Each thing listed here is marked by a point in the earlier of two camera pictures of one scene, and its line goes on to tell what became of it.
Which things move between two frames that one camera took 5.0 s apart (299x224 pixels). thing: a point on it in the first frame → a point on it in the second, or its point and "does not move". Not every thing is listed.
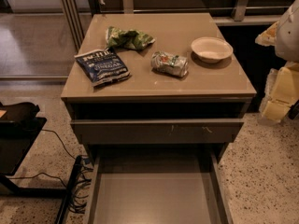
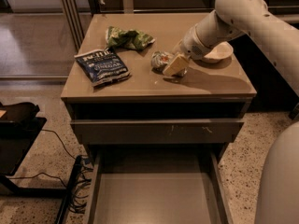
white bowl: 211,49 does not move
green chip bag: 131,39 does not move
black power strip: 69,189 does not move
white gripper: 289,36 → 192,48
